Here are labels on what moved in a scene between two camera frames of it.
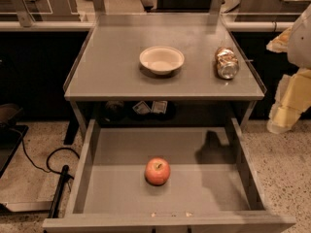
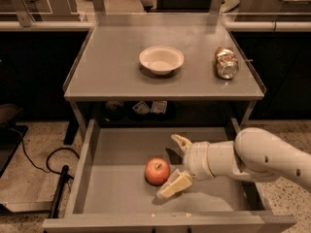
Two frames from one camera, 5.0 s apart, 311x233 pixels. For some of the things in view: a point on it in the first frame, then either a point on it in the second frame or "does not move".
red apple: x=157 y=171 does not move
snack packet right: x=158 y=107 does not move
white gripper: x=301 y=41 -> x=196 y=160
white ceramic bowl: x=161 y=59 does not move
